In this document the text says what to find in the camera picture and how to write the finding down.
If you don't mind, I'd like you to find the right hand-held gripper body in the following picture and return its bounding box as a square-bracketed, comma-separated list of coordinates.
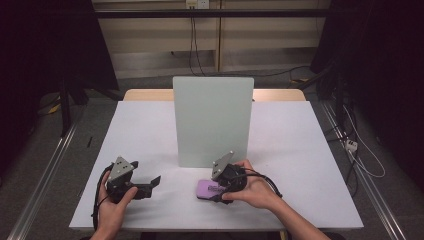
[210, 150, 250, 202]

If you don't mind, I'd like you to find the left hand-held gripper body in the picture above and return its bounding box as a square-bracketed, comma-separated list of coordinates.
[105, 155, 140, 205]

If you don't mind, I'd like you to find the purple board eraser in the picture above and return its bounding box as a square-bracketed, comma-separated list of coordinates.
[196, 178, 228, 201]

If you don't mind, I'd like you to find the person's right hand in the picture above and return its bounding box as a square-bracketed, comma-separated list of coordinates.
[221, 159, 284, 211]

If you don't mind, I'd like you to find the person's left hand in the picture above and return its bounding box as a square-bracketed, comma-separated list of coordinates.
[95, 170, 139, 234]

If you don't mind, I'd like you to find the pale green glass board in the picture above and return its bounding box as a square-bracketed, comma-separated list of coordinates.
[172, 76, 255, 169]

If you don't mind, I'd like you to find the black metal stand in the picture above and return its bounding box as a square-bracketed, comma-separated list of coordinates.
[57, 75, 74, 138]

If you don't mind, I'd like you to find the white power strip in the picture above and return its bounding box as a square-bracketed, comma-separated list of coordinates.
[344, 139, 360, 154]

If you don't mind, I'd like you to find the black curtain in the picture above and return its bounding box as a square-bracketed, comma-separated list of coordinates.
[0, 0, 120, 174]
[311, 0, 424, 193]

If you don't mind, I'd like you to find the black horizontal metal bar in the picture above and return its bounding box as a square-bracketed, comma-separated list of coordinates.
[94, 8, 334, 20]

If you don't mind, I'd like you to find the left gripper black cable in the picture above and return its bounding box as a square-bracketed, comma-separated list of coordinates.
[91, 163, 115, 232]

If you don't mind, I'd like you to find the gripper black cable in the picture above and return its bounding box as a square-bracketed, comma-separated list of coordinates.
[91, 163, 115, 232]
[239, 168, 284, 200]

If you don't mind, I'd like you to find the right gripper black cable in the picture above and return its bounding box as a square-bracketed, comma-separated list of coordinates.
[239, 168, 284, 200]

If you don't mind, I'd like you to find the metal floor rail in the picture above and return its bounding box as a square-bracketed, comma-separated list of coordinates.
[6, 106, 88, 240]
[319, 99, 408, 240]

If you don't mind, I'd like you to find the black floor cable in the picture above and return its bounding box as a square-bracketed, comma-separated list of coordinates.
[205, 64, 313, 79]

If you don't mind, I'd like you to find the black wall cable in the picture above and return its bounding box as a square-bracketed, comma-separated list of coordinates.
[192, 16, 208, 78]
[188, 16, 198, 78]

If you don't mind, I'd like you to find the white floor cable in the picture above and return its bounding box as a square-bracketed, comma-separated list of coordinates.
[342, 105, 387, 179]

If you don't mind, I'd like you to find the white wall socket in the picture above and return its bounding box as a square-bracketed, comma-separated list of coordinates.
[185, 0, 211, 10]

